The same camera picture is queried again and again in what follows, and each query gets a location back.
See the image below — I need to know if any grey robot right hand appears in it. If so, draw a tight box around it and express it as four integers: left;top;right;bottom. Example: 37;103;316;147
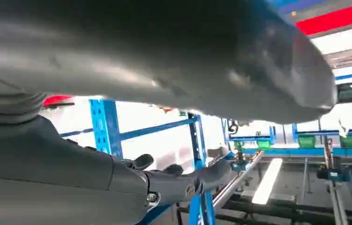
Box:
0;115;235;225

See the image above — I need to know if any green plastic crate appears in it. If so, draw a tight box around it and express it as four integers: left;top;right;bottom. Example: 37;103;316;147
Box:
297;135;316;149
339;135;352;149
256;140;272;150

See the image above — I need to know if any white flat strip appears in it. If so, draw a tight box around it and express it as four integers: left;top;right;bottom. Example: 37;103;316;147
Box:
251;158;284;206

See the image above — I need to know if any blue clamp block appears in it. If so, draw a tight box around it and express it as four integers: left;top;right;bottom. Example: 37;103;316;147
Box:
316;167;352;183

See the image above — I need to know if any red banner stripe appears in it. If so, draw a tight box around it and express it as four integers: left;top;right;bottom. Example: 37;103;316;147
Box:
295;0;352;37

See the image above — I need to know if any blue steel rack frame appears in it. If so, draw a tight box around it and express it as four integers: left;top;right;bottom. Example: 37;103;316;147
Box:
59;98;217;225

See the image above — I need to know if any steel conveyor rail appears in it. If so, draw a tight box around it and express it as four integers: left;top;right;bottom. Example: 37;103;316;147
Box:
212;150;265;212

